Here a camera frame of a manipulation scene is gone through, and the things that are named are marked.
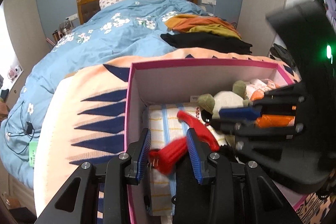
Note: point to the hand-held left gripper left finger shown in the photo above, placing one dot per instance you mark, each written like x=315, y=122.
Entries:
x=145, y=153

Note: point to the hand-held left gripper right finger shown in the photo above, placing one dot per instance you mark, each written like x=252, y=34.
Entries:
x=194, y=155

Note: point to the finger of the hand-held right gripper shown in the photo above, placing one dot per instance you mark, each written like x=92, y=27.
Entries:
x=262, y=132
x=241, y=111

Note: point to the green and white plush toy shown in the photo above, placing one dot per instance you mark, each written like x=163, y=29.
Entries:
x=228, y=99

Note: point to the red plastic tool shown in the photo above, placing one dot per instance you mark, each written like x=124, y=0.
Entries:
x=173, y=153

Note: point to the pink cardboard box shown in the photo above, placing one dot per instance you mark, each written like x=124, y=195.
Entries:
x=183, y=77

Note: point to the orange tissue pack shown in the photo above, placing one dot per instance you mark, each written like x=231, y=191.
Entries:
x=273, y=120

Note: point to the dark clothes heap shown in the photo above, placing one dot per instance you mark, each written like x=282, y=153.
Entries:
x=282, y=56

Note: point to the white striped zip pouch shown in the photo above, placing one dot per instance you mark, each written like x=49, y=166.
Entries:
x=170, y=121

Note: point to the black folded clothes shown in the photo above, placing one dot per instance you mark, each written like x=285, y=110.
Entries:
x=210, y=43

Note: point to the orange patterned blanket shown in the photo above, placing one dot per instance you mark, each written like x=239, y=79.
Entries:
x=92, y=87

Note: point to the green packet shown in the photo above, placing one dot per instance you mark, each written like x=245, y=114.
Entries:
x=33, y=154

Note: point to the blue floral duvet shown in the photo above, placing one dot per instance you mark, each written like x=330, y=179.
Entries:
x=105, y=40

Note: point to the nightstand bottles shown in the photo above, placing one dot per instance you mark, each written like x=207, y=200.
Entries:
x=61, y=30

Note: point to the pile of clothes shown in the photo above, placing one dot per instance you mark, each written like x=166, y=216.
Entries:
x=4, y=106

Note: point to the pink desk clock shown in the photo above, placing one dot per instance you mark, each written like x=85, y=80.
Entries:
x=14, y=73

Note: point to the white spotted pillow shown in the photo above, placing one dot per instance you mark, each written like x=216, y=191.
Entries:
x=114, y=0

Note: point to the white wall socket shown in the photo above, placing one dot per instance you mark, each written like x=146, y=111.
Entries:
x=72, y=16
x=208, y=1

